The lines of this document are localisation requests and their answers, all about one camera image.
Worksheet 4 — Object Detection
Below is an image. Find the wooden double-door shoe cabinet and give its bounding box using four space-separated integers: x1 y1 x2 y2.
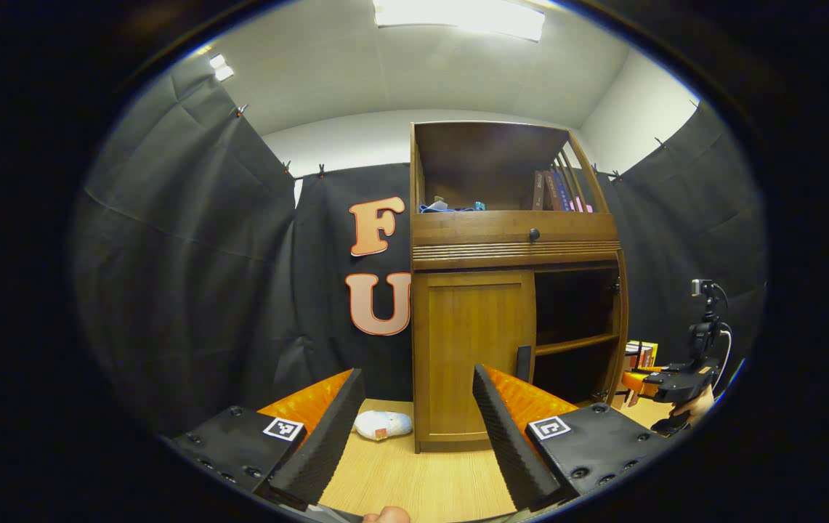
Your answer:
409 121 631 455

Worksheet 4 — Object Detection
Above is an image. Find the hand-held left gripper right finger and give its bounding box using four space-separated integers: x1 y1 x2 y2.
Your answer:
472 363 673 513

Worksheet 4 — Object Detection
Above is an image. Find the black backdrop cloth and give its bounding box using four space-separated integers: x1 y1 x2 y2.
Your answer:
69 58 767 437

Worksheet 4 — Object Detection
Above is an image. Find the wooden cabinet door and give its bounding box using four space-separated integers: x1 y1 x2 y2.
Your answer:
605 251 631 405
425 270 537 437

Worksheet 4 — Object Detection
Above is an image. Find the white plush toy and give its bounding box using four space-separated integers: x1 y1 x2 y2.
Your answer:
354 410 413 442

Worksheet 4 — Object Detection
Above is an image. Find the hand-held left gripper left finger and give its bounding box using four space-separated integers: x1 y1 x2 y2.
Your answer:
163 367 368 513

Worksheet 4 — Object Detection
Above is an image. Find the blue cloth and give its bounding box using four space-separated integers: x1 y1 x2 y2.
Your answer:
419 198 479 214

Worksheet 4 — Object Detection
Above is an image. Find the large ceiling light panel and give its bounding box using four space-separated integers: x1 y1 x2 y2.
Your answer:
373 0 546 42

